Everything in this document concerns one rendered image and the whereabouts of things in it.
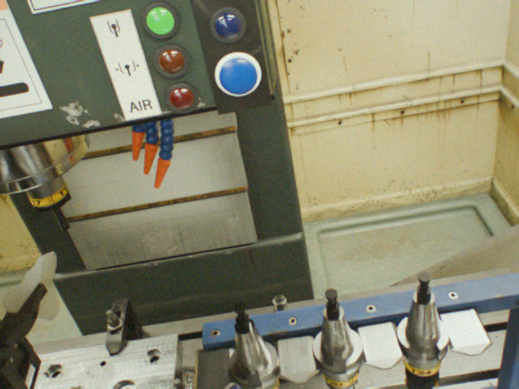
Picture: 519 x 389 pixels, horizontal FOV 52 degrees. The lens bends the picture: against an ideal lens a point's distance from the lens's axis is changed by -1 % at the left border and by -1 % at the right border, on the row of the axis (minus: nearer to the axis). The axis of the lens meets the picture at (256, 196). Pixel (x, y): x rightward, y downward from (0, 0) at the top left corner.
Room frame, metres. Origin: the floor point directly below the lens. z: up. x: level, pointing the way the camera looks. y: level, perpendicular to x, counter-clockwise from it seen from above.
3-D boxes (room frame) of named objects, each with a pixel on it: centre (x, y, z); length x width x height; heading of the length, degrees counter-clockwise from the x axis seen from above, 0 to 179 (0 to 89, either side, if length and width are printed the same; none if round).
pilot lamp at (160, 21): (0.40, 0.04, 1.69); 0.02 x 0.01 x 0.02; 86
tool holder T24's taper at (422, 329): (0.43, -0.17, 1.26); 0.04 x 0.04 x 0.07
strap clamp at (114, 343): (0.77, 0.33, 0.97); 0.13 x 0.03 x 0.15; 176
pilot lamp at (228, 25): (0.40, -0.01, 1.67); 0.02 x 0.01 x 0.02; 86
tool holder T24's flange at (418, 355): (0.43, -0.17, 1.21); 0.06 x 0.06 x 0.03
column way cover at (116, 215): (1.07, 0.25, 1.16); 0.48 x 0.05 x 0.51; 86
